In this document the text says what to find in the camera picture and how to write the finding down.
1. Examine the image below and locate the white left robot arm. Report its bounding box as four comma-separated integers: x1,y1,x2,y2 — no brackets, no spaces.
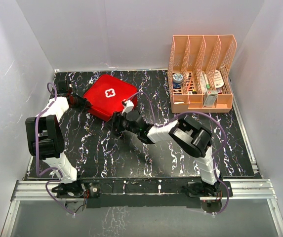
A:
25,79,91,197

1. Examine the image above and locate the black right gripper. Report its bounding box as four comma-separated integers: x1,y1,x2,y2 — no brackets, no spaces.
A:
105,109,140,135

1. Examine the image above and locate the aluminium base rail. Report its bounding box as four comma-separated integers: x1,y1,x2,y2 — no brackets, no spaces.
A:
11,178,277,201

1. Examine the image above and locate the pink white card pack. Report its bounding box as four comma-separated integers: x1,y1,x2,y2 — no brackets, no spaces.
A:
213,70,224,88

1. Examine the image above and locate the grey stapler box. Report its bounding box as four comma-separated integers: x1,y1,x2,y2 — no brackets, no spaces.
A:
203,90,218,108

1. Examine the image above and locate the red black medicine case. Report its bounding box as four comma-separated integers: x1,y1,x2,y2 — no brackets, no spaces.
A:
83,75,137,121

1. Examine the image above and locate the round blue patterned tin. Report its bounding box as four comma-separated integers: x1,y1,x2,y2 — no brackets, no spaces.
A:
172,73,184,89

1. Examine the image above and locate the peach plastic desk organizer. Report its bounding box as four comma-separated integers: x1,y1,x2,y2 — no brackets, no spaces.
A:
167,35,237,113

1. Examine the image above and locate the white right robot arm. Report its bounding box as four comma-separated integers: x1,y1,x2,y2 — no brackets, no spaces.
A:
111,101,222,197

